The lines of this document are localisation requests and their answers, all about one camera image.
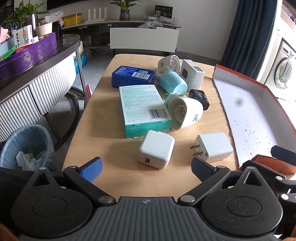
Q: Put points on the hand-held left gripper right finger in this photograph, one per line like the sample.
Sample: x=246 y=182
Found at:
x=201 y=168

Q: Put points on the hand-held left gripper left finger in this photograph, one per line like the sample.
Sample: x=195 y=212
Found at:
x=92 y=169

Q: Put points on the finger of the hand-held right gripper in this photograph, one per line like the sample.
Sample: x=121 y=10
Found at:
x=284 y=152
x=270 y=173

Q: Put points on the white charger with prongs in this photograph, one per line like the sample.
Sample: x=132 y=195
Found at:
x=215 y=144

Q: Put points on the white square USB charger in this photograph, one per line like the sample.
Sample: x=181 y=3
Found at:
x=155 y=146

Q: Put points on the white plug-in mosquito repeller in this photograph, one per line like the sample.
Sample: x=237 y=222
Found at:
x=166 y=61
x=185 y=111

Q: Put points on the black charger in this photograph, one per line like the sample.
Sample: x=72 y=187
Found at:
x=198 y=96

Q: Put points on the teal bandage box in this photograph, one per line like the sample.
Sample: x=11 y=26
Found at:
x=141 y=104

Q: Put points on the light blue toothpick jar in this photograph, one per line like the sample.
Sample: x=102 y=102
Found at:
x=173 y=81

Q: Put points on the white cardboard box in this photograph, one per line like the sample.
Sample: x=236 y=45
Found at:
x=194 y=76

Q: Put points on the blue tissue packet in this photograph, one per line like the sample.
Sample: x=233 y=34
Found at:
x=129 y=76

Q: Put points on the red striped item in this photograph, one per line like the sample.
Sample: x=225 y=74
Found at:
x=89 y=91

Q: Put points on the trash bin with blue bag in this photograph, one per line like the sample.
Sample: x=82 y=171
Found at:
x=13 y=143

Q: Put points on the silver washing machine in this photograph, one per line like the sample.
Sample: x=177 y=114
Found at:
x=285 y=67

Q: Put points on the dark blue curtain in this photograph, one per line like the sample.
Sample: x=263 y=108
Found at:
x=247 y=34

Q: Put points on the white laundry cabinet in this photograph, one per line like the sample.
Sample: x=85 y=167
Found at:
x=275 y=27

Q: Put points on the purple long box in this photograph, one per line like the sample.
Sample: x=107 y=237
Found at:
x=30 y=55

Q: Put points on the long white TV console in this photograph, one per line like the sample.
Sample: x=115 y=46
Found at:
x=97 y=30

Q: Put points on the green flat box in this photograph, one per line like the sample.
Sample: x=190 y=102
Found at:
x=9 y=53

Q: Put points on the black stand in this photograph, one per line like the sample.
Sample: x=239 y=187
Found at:
x=57 y=29

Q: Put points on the white bowl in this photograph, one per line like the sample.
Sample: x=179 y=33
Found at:
x=44 y=29

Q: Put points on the white router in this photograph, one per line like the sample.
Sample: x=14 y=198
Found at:
x=96 y=19

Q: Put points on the white medicine box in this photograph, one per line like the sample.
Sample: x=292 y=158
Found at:
x=22 y=37

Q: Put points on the clear plastic organizers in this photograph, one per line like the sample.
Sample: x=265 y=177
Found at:
x=168 y=20

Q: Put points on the yellow box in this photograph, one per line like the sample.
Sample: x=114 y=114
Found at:
x=72 y=19

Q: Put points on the crumpled plastic bag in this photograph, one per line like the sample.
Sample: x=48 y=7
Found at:
x=150 y=25

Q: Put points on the white plastic bag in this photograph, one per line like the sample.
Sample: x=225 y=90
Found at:
x=54 y=16

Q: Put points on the potted plant in dark vase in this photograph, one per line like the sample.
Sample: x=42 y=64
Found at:
x=124 y=14

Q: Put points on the black and green box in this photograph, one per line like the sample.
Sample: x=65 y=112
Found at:
x=163 y=11

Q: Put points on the black television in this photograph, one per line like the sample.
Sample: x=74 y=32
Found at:
x=81 y=2

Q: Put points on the leafy bamboo plant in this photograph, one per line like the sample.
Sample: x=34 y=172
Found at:
x=20 y=14

